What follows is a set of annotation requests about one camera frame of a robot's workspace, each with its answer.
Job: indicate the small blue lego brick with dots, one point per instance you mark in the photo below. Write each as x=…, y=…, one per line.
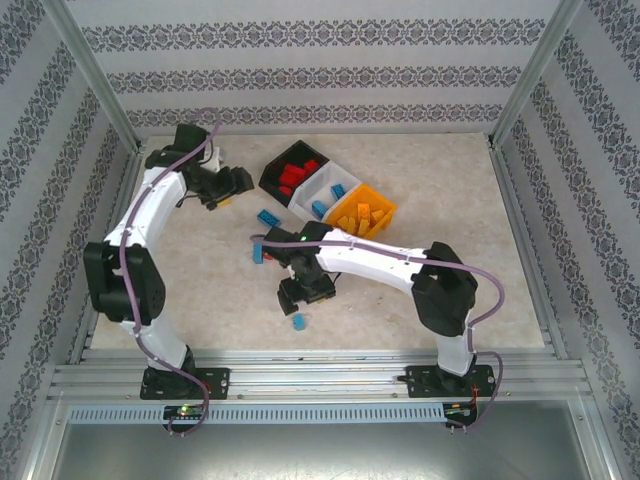
x=299, y=322

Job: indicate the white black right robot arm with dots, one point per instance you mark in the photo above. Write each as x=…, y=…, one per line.
x=370, y=260

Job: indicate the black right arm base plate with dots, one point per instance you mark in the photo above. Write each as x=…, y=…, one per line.
x=420, y=380

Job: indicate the right green circuit board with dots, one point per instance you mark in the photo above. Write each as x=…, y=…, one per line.
x=460, y=410

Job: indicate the right aluminium side rail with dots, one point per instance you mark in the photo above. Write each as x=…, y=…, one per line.
x=527, y=250

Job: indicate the left aluminium side rail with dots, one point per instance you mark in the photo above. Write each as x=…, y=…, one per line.
x=107, y=220

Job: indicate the yellow lego brick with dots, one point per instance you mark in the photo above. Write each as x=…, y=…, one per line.
x=378, y=216
x=364, y=229
x=345, y=222
x=363, y=210

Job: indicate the aluminium side rail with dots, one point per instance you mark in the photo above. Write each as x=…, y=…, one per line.
x=527, y=250
x=107, y=220

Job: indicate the left aluminium frame post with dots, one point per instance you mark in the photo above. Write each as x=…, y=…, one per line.
x=90, y=75

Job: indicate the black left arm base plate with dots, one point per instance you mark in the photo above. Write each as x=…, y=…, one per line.
x=215, y=382

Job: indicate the right aluminium frame post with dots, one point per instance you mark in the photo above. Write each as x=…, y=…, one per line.
x=537, y=75

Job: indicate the yellow plastic bin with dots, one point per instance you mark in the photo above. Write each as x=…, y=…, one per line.
x=385, y=207

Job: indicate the grey metal tray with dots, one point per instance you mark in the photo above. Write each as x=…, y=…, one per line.
x=320, y=452

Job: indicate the aluminium frame post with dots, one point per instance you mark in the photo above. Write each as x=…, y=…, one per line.
x=90, y=75
x=537, y=75

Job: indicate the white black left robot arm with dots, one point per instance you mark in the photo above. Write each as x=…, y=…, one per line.
x=145, y=205

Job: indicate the left green circuit board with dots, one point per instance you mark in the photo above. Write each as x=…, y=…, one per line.
x=182, y=412

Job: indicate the white plastic bin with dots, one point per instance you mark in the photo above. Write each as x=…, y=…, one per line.
x=325, y=177

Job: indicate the green circuit board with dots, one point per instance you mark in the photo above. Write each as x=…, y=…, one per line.
x=460, y=410
x=182, y=412

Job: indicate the black plastic bin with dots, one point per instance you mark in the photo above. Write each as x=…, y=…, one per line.
x=272, y=172

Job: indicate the aluminium mounting rail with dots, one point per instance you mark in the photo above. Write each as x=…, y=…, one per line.
x=320, y=370

